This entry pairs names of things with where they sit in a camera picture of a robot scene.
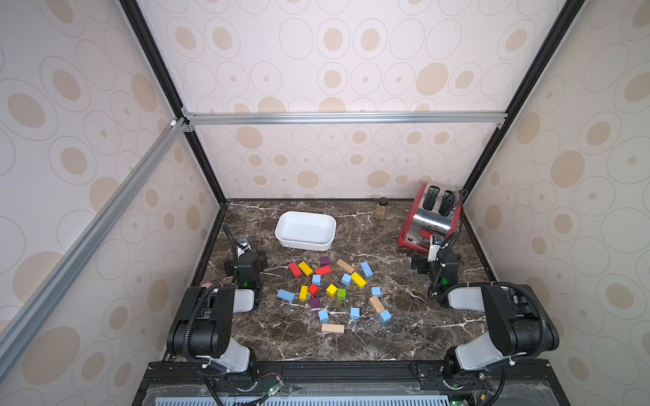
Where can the long yellow block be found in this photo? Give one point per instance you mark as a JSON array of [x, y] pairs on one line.
[[358, 280], [306, 269]]

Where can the long red block left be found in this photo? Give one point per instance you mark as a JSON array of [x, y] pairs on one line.
[[294, 269]]

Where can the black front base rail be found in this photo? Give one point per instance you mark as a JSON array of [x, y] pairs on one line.
[[528, 382]]

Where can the tan block right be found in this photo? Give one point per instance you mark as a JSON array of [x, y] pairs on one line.
[[376, 304]]

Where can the long tan block upper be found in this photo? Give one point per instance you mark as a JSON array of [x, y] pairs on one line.
[[345, 266]]

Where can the long tan block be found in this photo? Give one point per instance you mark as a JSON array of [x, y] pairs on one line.
[[333, 328], [345, 266]]

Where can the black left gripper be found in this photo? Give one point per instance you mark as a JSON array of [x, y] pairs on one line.
[[230, 268]]

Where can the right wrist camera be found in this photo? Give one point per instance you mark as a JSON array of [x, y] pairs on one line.
[[434, 247]]

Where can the small yellow cube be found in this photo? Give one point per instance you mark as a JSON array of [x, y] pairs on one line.
[[332, 290]]

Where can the red silver toaster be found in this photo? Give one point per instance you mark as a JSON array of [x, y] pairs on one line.
[[435, 214]]

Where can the long yellow block right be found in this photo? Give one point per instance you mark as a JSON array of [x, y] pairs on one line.
[[358, 280]]

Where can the silver horizontal frame bar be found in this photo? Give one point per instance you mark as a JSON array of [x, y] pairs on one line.
[[363, 118]]

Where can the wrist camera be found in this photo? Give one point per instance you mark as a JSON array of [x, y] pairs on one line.
[[242, 245], [434, 247]]

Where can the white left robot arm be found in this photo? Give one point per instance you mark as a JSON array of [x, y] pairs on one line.
[[202, 328]]

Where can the small blue block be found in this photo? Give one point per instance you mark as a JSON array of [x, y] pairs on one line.
[[316, 279], [346, 279]]

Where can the long red block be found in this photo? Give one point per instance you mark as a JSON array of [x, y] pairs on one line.
[[323, 270], [294, 269]]

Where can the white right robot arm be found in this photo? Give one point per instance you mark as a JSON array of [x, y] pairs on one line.
[[518, 326]]

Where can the small brown spice jar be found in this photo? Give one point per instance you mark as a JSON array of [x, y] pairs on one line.
[[381, 208]]

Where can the long red block middle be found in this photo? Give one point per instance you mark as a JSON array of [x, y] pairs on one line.
[[323, 270]]

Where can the long tan block bottom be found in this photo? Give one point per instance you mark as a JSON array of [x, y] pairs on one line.
[[333, 328]]

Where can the white rectangular dish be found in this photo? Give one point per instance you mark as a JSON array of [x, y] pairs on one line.
[[306, 231]]

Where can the long yellow block left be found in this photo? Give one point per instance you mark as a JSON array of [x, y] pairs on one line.
[[306, 269]]

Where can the long blue block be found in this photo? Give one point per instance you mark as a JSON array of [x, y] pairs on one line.
[[286, 296], [366, 269]]

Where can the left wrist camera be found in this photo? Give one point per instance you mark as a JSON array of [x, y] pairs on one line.
[[242, 245]]

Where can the silver diagonal frame bar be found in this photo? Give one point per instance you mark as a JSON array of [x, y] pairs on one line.
[[23, 329]]

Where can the small red cube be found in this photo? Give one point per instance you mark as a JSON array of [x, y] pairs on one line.
[[313, 290]]

